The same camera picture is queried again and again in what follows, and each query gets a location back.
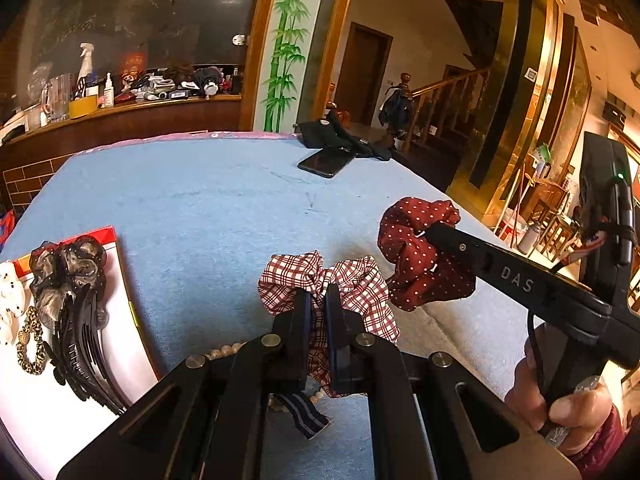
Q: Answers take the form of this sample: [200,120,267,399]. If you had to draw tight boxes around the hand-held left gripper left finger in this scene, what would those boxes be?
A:
[55,289,313,480]

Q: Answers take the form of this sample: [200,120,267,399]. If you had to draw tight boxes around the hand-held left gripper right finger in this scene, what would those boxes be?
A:
[324,284,582,480]

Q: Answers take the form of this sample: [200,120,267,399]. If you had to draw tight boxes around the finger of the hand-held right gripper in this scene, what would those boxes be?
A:
[424,222,490,281]

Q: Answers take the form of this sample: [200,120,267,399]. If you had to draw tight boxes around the red plaid scrunchie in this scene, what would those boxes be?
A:
[257,250,401,400]

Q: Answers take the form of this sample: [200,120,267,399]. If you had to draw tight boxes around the red polka-dot scrunchie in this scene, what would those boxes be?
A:
[377,197,477,312]

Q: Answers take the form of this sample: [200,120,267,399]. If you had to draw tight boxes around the white box with red edge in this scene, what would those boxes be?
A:
[0,226,168,480]

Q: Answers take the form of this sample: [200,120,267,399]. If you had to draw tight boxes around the black hair claw clip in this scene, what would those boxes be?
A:
[47,282,128,416]

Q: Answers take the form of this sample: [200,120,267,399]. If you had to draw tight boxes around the grey sheer scrunchie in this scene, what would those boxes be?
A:
[29,234,108,328]

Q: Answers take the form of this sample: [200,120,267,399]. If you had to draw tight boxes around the leopard print scrunchie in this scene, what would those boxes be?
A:
[15,305,48,377]

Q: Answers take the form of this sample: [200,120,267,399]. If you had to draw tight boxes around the person's right hand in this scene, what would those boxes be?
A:
[504,339,626,457]

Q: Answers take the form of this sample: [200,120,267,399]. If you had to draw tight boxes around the wooden chair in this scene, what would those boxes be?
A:
[530,180,576,261]

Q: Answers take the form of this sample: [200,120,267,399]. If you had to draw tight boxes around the grey thermos bottle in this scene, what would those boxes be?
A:
[516,221,543,256]

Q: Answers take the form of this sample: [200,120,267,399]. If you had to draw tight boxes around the navy striped ribbon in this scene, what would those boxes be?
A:
[274,392,332,441]

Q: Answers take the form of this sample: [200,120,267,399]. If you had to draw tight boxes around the wooden stair railing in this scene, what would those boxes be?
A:
[400,67,491,153]

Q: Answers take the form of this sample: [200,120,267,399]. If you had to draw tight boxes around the light blue tablecloth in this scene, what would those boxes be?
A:
[0,132,591,480]

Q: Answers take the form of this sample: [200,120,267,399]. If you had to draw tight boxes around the black smartphone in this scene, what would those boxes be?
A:
[297,147,357,179]

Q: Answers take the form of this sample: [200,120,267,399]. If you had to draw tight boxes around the black cloth bag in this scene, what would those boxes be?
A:
[298,110,396,163]

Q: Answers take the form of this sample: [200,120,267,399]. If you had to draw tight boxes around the brown wooden door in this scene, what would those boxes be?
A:
[332,21,393,128]

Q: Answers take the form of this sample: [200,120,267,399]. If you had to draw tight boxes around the white dotted scrunchie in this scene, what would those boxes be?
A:
[0,260,31,346]

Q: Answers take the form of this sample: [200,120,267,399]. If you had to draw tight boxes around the yellow container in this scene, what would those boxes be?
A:
[68,95,98,120]

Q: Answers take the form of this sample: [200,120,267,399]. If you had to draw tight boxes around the glass pitcher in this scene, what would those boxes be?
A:
[40,74,72,122]

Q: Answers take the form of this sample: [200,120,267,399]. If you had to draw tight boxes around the white spray bottle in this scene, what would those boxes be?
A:
[75,42,100,98]

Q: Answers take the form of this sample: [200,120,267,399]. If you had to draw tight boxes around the pearl bead bracelet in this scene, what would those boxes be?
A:
[204,341,326,411]

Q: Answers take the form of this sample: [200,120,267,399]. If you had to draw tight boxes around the dark jacket on post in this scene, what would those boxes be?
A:
[378,85,416,133]

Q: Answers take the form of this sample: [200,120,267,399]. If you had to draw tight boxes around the bamboo wall painting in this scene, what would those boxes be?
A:
[260,0,326,133]

